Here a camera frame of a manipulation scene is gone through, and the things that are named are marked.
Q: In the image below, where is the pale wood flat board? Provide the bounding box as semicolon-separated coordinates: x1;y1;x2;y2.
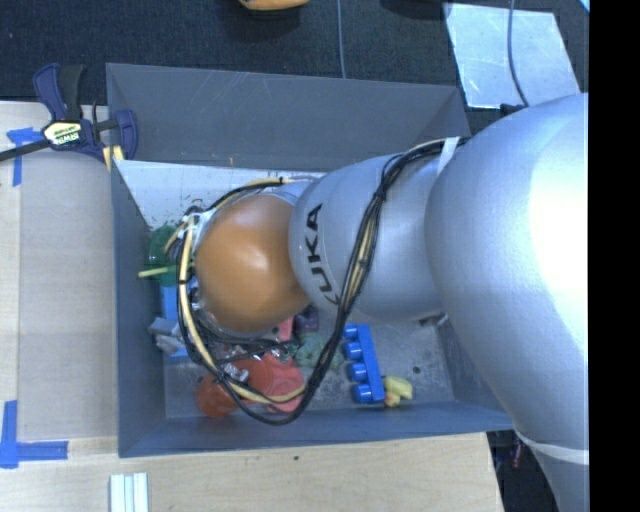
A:
17;149;120;443

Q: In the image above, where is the purple small toy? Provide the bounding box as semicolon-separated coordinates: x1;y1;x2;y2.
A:
294;305;321;335

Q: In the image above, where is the red-orange plastic cup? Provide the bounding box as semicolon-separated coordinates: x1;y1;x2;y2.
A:
243;351;307;414
194;372;242;419

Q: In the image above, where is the white small block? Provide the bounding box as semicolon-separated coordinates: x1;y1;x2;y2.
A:
155;333;186;356

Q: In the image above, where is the green plastic cup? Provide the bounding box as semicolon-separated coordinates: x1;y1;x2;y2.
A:
146;224;182;287

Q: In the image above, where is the green crumpled cloth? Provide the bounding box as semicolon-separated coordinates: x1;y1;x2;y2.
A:
293;331;346;371

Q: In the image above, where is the grey small block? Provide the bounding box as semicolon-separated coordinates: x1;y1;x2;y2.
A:
147;317;181;338

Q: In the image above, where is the yellow toy duck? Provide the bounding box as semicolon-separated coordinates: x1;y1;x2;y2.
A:
381;375;415;408

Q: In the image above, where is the blue four-stud toy brick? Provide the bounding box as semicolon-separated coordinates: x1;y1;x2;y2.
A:
341;323;387;405

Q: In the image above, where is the grey metal bin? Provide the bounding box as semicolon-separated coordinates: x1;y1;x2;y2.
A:
104;62;516;459

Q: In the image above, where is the blue flat block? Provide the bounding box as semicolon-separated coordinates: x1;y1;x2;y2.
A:
159;283;190;365

